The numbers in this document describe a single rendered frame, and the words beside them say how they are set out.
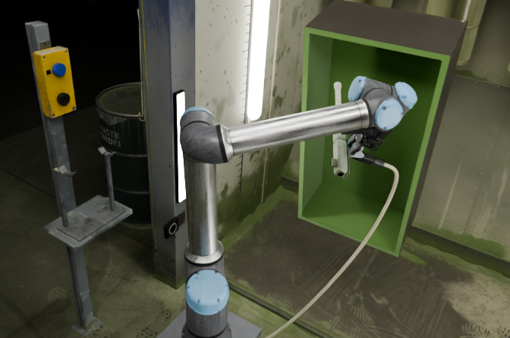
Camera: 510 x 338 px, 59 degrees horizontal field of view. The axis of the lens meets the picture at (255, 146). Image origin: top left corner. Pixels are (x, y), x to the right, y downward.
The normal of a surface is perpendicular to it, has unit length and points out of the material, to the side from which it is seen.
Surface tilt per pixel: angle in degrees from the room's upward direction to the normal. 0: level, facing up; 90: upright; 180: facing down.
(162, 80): 90
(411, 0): 90
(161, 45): 90
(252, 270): 0
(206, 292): 5
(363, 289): 0
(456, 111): 57
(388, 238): 11
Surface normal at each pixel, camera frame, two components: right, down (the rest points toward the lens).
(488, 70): -0.53, 0.38
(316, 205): -0.04, -0.78
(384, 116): 0.22, 0.46
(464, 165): -0.40, -0.16
